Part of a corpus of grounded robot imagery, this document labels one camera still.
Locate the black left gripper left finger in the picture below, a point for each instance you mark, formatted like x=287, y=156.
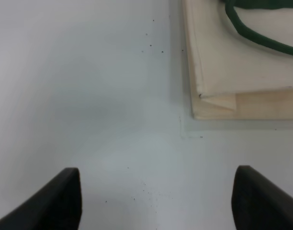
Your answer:
x=56, y=206

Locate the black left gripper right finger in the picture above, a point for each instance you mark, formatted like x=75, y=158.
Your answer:
x=258, y=204

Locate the cream linen bag green handles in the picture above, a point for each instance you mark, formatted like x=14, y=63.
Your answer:
x=230, y=76

